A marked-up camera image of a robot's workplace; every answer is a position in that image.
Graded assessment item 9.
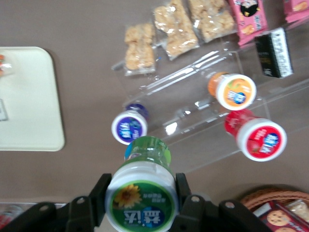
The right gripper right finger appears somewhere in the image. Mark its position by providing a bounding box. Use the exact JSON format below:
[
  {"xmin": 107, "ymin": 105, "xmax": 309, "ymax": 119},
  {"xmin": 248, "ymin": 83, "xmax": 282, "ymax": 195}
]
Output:
[{"xmin": 175, "ymin": 173, "xmax": 219, "ymax": 232}]

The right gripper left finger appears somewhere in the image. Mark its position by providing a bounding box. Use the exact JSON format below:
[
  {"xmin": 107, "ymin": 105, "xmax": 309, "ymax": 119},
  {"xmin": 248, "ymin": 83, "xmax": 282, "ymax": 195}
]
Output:
[{"xmin": 67, "ymin": 173, "xmax": 112, "ymax": 232}]

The green gum bottle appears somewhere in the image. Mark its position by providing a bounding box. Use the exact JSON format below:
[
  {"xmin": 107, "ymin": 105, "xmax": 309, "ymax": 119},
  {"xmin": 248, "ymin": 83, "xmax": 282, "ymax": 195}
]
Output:
[{"xmin": 105, "ymin": 135, "xmax": 180, "ymax": 232}]

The blue gum bottle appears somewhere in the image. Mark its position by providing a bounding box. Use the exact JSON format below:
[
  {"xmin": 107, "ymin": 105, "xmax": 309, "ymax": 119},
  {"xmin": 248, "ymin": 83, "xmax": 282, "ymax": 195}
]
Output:
[{"xmin": 111, "ymin": 103, "xmax": 150, "ymax": 145}]

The red gum bottle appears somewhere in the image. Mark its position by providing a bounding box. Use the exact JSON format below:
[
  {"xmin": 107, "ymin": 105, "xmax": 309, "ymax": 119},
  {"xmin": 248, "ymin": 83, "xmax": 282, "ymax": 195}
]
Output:
[{"xmin": 224, "ymin": 109, "xmax": 288, "ymax": 162}]

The beige plastic tray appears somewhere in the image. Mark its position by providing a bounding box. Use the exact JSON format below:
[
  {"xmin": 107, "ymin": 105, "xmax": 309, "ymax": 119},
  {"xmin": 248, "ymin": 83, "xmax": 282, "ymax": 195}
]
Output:
[{"xmin": 0, "ymin": 46, "xmax": 65, "ymax": 152}]

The orange gum bottle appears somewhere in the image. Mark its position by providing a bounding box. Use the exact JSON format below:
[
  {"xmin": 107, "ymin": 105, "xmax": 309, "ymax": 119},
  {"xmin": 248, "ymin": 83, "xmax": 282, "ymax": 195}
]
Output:
[{"xmin": 207, "ymin": 72, "xmax": 257, "ymax": 111}]

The brown wicker snack basket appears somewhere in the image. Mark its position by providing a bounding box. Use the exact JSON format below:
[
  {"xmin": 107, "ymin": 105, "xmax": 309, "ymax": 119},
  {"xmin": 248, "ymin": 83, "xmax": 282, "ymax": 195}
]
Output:
[{"xmin": 240, "ymin": 188, "xmax": 309, "ymax": 232}]

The red cookie box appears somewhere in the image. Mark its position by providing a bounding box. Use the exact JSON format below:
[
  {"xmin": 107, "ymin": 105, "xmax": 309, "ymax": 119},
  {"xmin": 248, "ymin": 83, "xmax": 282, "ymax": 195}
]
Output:
[{"xmin": 253, "ymin": 200, "xmax": 309, "ymax": 232}]

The clear rice cracker packet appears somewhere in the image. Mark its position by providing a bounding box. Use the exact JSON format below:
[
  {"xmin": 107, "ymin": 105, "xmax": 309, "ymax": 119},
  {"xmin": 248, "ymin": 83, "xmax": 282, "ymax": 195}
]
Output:
[
  {"xmin": 123, "ymin": 23, "xmax": 156, "ymax": 77},
  {"xmin": 187, "ymin": 0, "xmax": 237, "ymax": 44},
  {"xmin": 152, "ymin": 0, "xmax": 200, "ymax": 61},
  {"xmin": 286, "ymin": 199, "xmax": 309, "ymax": 218}
]

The clear acrylic stepped display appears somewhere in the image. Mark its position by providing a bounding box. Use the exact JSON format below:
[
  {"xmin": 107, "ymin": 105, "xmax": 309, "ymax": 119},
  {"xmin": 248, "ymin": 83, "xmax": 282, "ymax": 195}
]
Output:
[{"xmin": 111, "ymin": 24, "xmax": 309, "ymax": 174}]

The wrapped triangle sandwich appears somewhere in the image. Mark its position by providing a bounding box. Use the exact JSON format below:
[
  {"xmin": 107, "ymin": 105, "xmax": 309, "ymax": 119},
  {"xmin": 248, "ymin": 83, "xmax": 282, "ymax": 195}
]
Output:
[{"xmin": 0, "ymin": 54, "xmax": 13, "ymax": 77}]

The small black snack box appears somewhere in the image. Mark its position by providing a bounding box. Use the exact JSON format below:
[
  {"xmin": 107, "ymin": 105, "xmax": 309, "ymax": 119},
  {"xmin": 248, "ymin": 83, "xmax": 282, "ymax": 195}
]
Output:
[{"xmin": 254, "ymin": 27, "xmax": 294, "ymax": 78}]

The pink snack packet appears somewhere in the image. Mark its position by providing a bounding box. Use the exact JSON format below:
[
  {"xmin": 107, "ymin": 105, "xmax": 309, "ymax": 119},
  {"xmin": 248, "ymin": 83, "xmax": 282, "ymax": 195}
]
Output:
[
  {"xmin": 282, "ymin": 0, "xmax": 309, "ymax": 24},
  {"xmin": 228, "ymin": 0, "xmax": 268, "ymax": 46}
]

